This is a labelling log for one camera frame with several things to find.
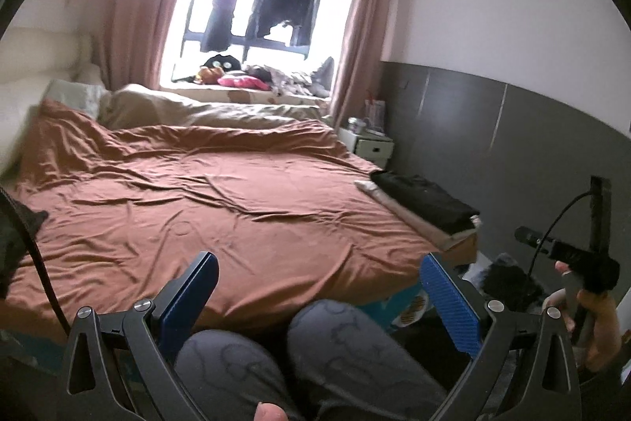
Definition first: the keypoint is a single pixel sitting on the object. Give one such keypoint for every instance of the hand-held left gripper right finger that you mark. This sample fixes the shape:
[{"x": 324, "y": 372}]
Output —
[{"x": 451, "y": 302}]

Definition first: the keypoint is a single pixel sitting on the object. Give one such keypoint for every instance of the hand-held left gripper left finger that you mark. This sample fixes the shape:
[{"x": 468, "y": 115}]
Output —
[{"x": 190, "y": 297}]

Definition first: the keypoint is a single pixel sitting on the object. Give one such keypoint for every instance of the black button shirt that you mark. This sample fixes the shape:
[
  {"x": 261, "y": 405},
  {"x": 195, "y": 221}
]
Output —
[{"x": 424, "y": 199}]

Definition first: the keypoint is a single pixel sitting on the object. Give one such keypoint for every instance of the pile of clothes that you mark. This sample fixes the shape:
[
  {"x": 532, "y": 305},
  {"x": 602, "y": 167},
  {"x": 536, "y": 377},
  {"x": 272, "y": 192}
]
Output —
[{"x": 296, "y": 78}]

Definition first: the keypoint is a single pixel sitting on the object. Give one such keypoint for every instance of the person's right hand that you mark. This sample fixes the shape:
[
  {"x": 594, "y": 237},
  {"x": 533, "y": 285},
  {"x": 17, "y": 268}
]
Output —
[{"x": 604, "y": 332}]

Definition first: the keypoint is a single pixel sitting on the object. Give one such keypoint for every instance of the person's left hand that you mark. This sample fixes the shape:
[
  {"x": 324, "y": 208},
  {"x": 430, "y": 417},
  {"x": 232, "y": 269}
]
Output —
[{"x": 270, "y": 413}]

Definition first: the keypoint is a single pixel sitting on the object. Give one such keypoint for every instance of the black cloth on rug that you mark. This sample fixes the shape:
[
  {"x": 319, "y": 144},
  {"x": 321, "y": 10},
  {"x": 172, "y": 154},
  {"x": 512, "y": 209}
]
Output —
[{"x": 512, "y": 288}]

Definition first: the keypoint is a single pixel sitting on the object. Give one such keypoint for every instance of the person's left leg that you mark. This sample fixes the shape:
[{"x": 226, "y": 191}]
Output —
[{"x": 227, "y": 376}]

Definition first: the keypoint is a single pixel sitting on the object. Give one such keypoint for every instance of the brown duvet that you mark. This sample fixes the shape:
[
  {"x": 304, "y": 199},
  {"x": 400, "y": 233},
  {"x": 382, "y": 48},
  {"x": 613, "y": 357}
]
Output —
[{"x": 197, "y": 204}]

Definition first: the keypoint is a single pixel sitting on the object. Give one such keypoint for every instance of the white nightstand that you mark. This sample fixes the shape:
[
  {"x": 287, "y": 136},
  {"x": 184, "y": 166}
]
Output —
[{"x": 367, "y": 149}]

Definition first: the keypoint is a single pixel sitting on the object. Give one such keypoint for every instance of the beige blanket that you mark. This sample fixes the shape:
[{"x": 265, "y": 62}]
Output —
[{"x": 212, "y": 110}]

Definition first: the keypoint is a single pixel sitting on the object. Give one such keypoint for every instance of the dark folded cloth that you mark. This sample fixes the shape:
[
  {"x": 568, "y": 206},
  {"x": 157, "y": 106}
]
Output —
[{"x": 12, "y": 233}]

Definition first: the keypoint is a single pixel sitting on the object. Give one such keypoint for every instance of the mug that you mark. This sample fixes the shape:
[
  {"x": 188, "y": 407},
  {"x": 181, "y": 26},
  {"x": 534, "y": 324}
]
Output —
[{"x": 356, "y": 126}]

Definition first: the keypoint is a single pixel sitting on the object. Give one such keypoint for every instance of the pink plush toy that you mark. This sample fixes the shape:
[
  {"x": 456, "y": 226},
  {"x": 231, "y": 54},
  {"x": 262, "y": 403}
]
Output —
[{"x": 241, "y": 81}]

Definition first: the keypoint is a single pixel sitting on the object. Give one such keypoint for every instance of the brown plush toy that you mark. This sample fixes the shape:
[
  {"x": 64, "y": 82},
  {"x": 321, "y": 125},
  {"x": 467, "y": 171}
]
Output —
[{"x": 208, "y": 75}]

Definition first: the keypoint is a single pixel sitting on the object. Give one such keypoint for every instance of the white pillow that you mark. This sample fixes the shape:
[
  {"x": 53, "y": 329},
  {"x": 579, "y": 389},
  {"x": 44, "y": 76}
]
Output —
[{"x": 79, "y": 94}]

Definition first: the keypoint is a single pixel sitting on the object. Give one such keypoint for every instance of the black plush toy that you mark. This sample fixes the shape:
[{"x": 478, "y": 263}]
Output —
[{"x": 224, "y": 62}]

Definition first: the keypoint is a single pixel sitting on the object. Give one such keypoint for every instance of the window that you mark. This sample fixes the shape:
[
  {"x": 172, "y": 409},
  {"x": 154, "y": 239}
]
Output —
[{"x": 266, "y": 66}]

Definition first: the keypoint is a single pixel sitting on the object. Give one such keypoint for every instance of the cream padded headboard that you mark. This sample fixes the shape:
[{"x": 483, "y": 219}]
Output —
[{"x": 34, "y": 66}]

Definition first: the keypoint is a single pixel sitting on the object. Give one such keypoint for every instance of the dark hanging garment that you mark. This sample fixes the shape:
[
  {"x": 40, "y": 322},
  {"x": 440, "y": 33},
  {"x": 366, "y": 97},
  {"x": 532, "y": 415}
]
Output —
[{"x": 222, "y": 6}]

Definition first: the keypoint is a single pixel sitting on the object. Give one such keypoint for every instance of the dark hanging shorts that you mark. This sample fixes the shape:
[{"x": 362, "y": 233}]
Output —
[{"x": 286, "y": 2}]

